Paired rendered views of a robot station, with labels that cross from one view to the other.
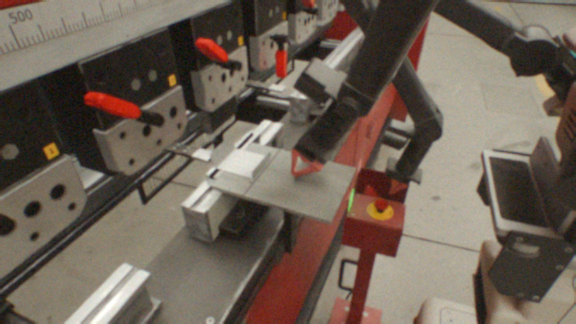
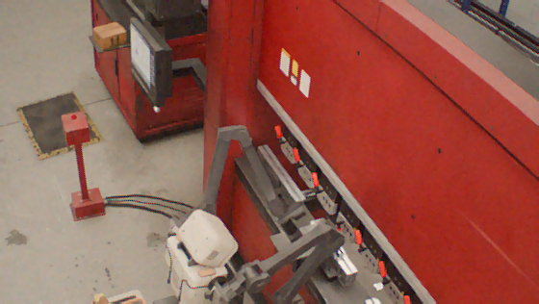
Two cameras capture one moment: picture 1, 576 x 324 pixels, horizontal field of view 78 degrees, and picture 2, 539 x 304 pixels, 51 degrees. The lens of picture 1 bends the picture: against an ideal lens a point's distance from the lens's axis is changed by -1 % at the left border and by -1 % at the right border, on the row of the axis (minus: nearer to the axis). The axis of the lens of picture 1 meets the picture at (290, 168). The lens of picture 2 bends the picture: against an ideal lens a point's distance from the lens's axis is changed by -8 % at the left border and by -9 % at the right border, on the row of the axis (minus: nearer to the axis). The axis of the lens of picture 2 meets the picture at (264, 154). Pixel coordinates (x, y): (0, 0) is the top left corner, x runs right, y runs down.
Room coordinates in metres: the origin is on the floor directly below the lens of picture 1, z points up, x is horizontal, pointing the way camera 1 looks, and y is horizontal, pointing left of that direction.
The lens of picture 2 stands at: (1.75, -1.75, 3.11)
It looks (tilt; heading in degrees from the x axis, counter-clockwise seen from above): 38 degrees down; 129
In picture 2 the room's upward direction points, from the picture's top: 5 degrees clockwise
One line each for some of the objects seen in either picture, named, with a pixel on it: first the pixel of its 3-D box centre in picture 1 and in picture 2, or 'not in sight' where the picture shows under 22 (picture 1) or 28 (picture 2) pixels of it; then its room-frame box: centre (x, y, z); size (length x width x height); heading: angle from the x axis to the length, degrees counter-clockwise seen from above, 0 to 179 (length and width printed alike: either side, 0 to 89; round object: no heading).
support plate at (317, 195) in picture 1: (285, 177); (301, 242); (0.60, 0.01, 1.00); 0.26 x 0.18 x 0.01; 67
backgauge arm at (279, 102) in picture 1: (229, 99); not in sight; (1.36, 0.26, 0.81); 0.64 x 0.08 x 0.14; 67
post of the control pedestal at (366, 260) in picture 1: (362, 280); not in sight; (0.77, -0.26, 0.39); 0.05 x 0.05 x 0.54; 71
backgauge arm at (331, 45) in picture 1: (297, 45); not in sight; (2.05, -0.04, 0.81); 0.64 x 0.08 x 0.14; 67
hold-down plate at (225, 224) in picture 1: (259, 193); (319, 257); (0.67, 0.08, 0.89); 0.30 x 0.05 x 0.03; 157
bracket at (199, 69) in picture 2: not in sight; (190, 80); (-0.64, 0.41, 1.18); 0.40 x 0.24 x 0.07; 157
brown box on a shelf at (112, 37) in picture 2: not in sight; (109, 34); (-1.72, 0.55, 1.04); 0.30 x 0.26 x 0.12; 162
